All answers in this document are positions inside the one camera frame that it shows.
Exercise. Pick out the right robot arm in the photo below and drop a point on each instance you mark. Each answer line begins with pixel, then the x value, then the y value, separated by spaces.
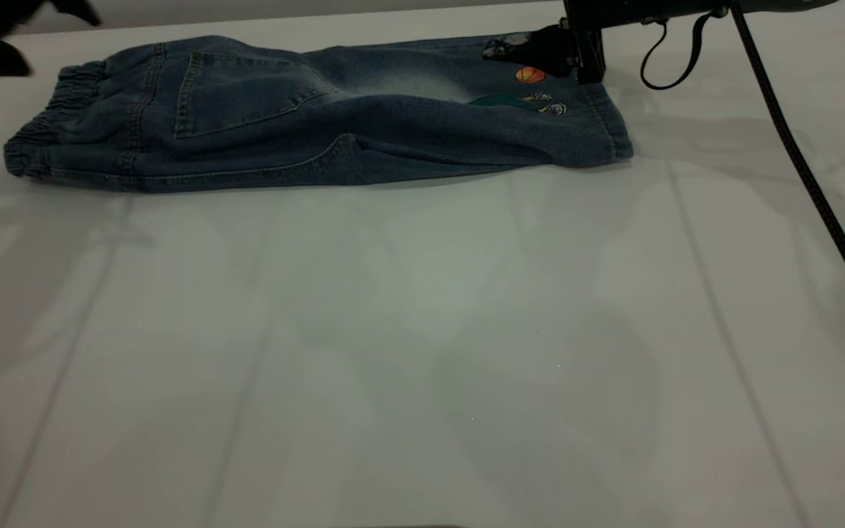
pixel 774 4

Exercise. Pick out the blue denim kids pants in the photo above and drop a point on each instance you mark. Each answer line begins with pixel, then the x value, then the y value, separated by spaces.
pixel 246 132

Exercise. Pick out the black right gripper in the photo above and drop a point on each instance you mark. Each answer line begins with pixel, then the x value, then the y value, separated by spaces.
pixel 587 37

